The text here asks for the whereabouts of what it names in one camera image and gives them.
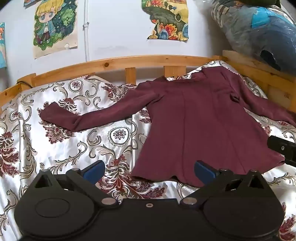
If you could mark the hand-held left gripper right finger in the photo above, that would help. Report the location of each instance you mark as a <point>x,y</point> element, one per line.
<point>204,173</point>

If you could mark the clear plastic bag of clothes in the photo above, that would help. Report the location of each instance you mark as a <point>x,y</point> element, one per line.
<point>266,30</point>

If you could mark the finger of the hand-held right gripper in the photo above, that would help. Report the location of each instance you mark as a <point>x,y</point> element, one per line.
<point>281,146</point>

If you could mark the blue-edged wall poster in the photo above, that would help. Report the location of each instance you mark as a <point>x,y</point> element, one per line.
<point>2,46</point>

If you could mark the floral satin blanket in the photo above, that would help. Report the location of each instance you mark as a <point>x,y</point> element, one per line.
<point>30,143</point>

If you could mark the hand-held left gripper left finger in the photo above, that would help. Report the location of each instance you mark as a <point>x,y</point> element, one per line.
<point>94,171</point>

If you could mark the cartoon character wall poster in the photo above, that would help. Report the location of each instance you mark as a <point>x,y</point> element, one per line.
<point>53,27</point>

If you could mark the wooden bed frame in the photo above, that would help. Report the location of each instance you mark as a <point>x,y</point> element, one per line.
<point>143,61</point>

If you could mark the colourful painted wall poster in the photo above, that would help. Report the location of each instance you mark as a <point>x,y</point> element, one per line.
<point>166,18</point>

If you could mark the maroon long-sleeve shirt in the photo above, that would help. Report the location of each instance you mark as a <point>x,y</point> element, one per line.
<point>192,120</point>

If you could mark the white wall pipe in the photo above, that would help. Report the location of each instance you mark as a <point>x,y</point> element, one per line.
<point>86,41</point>

